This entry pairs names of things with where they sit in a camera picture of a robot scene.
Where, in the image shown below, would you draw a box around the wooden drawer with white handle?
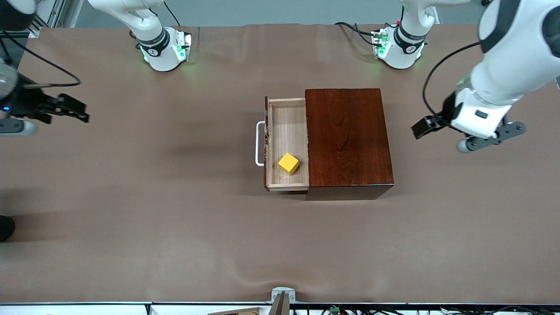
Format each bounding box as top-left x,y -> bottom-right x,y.
255,96 -> 310,192

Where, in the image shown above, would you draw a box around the yellow cube block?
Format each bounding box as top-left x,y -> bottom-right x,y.
278,153 -> 300,176

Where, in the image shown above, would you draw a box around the dark brown wooden cabinet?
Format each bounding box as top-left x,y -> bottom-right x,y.
306,88 -> 395,201

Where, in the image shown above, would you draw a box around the black round object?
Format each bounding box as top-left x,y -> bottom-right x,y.
0,215 -> 16,242

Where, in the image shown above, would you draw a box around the brown table cover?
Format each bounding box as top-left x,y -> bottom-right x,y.
0,23 -> 560,305

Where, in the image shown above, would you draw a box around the brown cardboard piece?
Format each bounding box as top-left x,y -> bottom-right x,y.
208,307 -> 272,315

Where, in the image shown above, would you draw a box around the aluminium frame struts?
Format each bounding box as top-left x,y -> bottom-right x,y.
26,0 -> 84,39

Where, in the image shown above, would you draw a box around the black left base cables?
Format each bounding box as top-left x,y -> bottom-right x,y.
335,21 -> 385,48

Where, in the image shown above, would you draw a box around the black right base cable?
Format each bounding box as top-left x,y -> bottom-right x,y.
164,0 -> 182,28

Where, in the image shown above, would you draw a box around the grey metal clamp bracket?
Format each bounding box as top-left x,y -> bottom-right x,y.
268,287 -> 296,315

